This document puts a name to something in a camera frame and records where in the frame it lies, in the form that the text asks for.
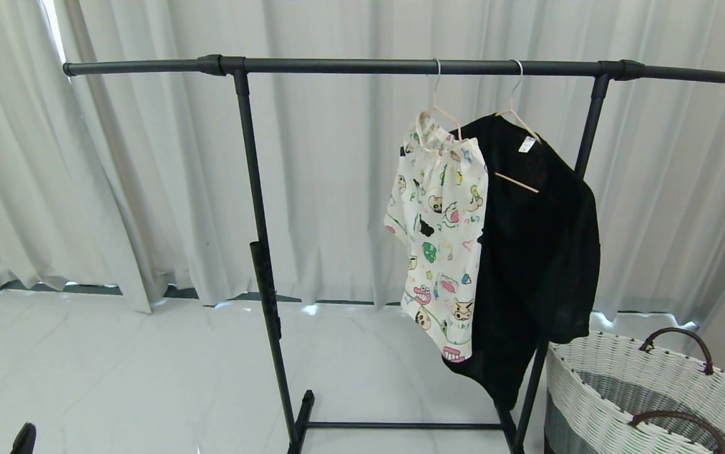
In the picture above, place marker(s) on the pink clothes hanger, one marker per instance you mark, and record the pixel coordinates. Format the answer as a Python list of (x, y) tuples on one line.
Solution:
[(444, 115), (517, 120)]

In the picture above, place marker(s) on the white curtain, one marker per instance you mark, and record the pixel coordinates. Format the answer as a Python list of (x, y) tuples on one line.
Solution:
[(337, 189)]

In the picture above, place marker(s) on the white laundry basket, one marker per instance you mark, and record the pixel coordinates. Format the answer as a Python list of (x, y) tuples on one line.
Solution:
[(596, 391)]

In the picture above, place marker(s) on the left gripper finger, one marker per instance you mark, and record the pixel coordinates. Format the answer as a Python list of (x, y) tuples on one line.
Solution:
[(24, 441)]

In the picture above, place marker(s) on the black clothes rack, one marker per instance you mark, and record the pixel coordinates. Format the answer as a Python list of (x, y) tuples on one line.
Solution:
[(337, 65)]

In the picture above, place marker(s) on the black shirt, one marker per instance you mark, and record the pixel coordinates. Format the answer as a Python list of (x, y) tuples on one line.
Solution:
[(539, 252)]

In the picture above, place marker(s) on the cream printed shorts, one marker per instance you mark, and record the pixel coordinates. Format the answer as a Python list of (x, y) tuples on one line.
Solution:
[(438, 252)]

